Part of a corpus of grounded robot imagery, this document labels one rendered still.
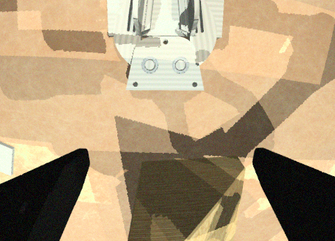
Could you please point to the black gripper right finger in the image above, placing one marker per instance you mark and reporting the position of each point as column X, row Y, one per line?
column 303, row 198

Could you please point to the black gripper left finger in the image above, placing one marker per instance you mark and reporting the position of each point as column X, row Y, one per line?
column 36, row 205

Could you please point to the grey metal plate with two holes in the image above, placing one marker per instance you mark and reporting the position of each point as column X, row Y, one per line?
column 165, row 76

